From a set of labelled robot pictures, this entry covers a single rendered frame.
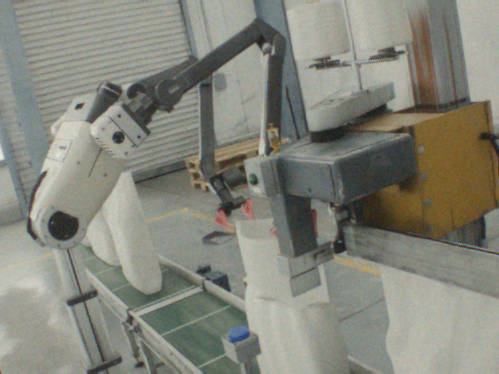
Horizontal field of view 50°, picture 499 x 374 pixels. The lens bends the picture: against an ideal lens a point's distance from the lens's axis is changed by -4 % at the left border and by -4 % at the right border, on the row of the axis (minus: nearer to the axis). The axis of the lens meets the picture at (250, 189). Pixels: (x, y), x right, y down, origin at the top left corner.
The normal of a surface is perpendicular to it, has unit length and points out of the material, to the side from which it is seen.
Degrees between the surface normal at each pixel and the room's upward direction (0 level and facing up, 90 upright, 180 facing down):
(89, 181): 115
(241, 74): 90
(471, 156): 90
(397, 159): 90
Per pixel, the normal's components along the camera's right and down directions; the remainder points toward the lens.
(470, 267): -0.84, 0.29
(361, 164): 0.51, 0.10
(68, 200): 0.21, 0.59
